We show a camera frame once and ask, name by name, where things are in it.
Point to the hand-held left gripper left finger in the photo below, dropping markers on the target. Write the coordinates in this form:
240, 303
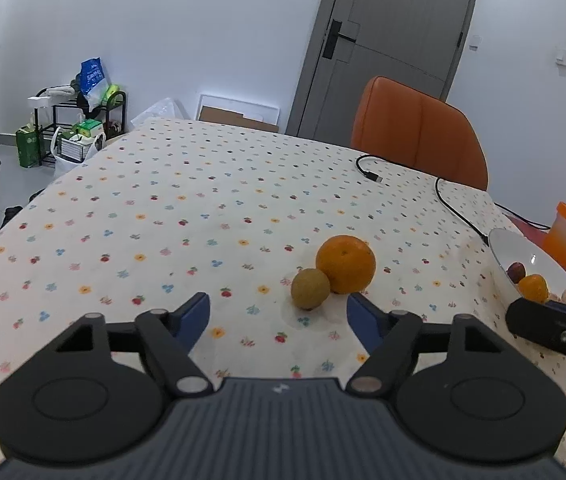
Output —
194, 317

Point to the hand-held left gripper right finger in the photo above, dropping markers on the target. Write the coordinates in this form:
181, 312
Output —
363, 317

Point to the small orange tangerine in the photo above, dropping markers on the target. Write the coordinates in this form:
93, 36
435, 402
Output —
534, 288

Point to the large orange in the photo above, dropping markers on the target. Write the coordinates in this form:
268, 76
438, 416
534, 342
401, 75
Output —
345, 262

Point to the brown kiwi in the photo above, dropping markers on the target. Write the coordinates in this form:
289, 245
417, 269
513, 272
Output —
310, 288

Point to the dark red apple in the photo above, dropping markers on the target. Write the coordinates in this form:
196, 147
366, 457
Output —
514, 271

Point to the white bowl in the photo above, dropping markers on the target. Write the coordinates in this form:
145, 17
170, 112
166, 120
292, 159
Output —
518, 250

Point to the orange chair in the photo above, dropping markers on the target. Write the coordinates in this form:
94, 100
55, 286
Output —
413, 130

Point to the white plastic bag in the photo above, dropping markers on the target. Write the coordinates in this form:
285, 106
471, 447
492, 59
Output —
70, 160

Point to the black slipper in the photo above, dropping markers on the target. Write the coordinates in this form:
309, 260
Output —
14, 215

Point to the clear plastic bag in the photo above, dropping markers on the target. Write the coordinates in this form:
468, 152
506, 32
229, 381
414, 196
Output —
158, 112

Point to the white board with cardboard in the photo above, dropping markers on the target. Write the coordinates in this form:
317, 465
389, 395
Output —
238, 112

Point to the green white box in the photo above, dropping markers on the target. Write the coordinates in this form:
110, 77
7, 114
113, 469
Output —
88, 129

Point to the green carton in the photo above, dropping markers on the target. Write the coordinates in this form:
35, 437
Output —
28, 147

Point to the green packet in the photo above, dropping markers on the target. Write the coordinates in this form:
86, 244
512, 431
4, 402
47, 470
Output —
113, 94

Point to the black shoe rack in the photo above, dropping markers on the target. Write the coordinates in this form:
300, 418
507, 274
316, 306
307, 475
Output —
45, 125

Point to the blue white bag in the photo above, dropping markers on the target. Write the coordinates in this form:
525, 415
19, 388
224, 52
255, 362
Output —
93, 80

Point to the small white box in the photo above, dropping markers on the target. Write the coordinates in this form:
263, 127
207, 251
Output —
40, 102

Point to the grey door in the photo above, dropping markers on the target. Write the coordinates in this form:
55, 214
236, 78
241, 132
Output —
393, 35

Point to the white light switch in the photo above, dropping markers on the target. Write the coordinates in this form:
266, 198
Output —
565, 57

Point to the small white wall switch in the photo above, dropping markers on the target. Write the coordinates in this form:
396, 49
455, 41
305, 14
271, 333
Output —
474, 42

